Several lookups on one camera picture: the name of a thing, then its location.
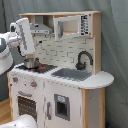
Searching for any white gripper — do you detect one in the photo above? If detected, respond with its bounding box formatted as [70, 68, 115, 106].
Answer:
[16, 18, 35, 56]

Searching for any small metal pot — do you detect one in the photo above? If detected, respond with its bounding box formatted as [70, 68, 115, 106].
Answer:
[24, 58, 39, 69]

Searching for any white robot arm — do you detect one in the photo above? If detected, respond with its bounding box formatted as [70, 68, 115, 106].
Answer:
[0, 18, 35, 76]

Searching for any wooden toy kitchen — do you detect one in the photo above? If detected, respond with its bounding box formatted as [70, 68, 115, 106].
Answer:
[8, 11, 114, 128]

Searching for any grey range hood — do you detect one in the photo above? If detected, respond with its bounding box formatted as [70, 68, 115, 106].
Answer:
[29, 15, 54, 36]

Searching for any black toy stovetop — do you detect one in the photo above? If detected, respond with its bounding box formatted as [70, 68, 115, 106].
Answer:
[18, 64, 55, 73]

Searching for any left stove knob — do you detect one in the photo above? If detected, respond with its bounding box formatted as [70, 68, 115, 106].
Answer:
[12, 76, 19, 83]

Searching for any stove knob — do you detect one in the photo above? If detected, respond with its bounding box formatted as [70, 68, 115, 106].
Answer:
[31, 81, 37, 87]
[12, 76, 19, 83]

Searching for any right stove knob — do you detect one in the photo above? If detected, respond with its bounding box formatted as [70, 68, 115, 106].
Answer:
[31, 81, 37, 87]

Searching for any toy microwave door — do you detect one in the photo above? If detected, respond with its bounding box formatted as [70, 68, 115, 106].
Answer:
[53, 14, 92, 42]

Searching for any grey toy sink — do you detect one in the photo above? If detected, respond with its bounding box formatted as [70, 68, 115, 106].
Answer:
[52, 68, 92, 81]

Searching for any black toy faucet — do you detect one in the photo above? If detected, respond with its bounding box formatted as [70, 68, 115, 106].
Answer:
[75, 51, 93, 70]

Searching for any toy oven door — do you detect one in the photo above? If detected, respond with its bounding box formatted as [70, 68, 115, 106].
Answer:
[12, 90, 41, 123]

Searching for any grey ice dispenser panel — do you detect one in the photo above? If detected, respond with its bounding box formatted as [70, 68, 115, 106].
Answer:
[54, 94, 70, 120]

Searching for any grey cupboard door handle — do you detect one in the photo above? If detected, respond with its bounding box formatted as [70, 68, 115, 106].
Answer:
[47, 102, 51, 120]

